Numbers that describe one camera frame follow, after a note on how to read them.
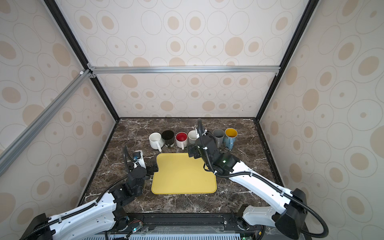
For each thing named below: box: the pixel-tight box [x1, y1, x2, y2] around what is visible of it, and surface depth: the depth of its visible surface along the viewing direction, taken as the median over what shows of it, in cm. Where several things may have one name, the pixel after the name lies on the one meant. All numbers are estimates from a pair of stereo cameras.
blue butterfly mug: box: [223, 127, 238, 151], surface depth 99 cm
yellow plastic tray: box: [151, 153, 217, 194], surface depth 91 cm
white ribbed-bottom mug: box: [149, 132, 165, 152], surface depth 101 cm
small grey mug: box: [188, 130, 197, 144], surface depth 99 cm
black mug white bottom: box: [161, 130, 175, 148], surface depth 100 cm
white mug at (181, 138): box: [175, 131, 188, 150], surface depth 102 cm
